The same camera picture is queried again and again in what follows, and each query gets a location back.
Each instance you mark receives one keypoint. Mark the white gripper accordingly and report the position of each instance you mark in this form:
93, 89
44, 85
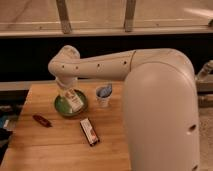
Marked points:
66, 82

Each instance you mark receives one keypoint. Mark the white drink bottle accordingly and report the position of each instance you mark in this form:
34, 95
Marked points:
71, 98

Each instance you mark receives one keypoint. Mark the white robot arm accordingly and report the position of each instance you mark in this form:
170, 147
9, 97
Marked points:
159, 100

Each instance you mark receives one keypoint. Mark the green ceramic bowl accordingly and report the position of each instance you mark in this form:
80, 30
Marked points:
63, 109

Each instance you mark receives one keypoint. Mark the white cup with blue wrapper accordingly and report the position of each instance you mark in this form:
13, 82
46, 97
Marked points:
103, 95

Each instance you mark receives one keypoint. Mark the dark clutter at left edge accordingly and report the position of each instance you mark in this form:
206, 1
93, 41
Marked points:
8, 118

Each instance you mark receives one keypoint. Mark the left metal window post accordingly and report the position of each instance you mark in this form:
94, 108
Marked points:
64, 17

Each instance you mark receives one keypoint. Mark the metal window post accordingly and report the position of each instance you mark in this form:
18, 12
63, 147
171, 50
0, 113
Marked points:
129, 15
64, 17

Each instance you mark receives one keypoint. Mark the right metal window post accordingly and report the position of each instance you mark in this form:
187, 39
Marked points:
129, 15

